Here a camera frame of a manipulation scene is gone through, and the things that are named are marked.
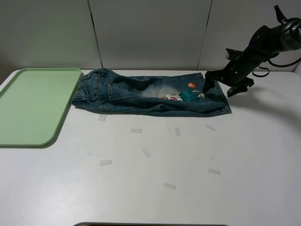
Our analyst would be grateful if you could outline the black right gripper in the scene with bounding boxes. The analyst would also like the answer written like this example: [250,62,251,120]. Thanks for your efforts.
[203,48,254,97]

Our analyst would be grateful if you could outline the blue children's denim shorts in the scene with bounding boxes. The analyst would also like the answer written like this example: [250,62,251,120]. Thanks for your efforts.
[71,68,232,117]

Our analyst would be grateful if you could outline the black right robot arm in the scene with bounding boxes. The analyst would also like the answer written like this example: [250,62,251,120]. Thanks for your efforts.
[203,18,301,97]

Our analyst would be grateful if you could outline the light green plastic tray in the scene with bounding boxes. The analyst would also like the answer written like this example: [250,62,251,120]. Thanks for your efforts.
[0,68,82,146]

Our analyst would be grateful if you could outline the clear tape piece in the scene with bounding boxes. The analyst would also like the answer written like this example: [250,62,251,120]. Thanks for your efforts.
[131,129,142,133]
[141,148,151,158]
[205,124,216,131]
[163,182,176,190]
[100,160,112,166]
[175,128,180,137]
[208,168,221,176]
[98,114,107,122]

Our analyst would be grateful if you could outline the black right camera cable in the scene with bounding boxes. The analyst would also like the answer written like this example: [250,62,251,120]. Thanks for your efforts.
[253,4,301,78]

